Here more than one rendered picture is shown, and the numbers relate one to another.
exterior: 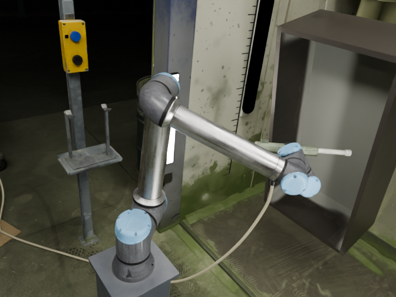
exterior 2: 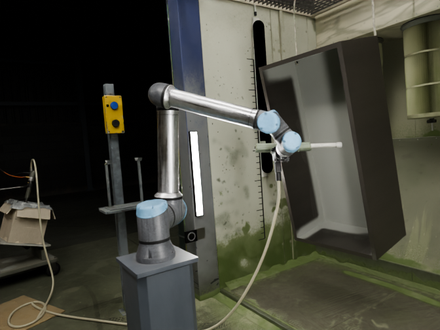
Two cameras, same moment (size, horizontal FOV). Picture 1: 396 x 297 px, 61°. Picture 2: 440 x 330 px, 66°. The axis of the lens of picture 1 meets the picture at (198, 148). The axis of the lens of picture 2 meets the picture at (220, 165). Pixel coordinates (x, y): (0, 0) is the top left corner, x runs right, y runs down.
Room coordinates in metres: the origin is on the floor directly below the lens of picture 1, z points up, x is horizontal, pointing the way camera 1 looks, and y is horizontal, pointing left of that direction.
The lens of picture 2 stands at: (-0.51, -0.31, 1.17)
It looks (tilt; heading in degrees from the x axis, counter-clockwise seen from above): 4 degrees down; 7
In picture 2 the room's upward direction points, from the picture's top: 4 degrees counter-clockwise
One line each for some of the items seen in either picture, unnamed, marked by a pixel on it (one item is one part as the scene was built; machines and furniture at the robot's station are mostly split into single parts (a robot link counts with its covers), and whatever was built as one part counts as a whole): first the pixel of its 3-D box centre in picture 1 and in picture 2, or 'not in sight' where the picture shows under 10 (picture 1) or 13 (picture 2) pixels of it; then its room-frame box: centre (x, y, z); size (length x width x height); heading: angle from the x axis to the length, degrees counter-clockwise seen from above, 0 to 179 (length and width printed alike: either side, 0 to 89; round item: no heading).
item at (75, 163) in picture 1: (88, 134); (124, 183); (1.68, 0.63, 0.95); 0.26 x 0.15 x 0.32; 130
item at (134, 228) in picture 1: (134, 233); (153, 219); (1.07, 0.24, 0.83); 0.17 x 0.15 x 0.18; 170
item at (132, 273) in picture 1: (133, 257); (155, 247); (1.06, 0.24, 0.69); 0.19 x 0.19 x 0.10
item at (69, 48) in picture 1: (73, 46); (113, 114); (1.76, 0.70, 1.42); 0.12 x 0.06 x 0.26; 130
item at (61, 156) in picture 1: (89, 157); (126, 207); (1.70, 0.64, 0.78); 0.31 x 0.23 x 0.01; 130
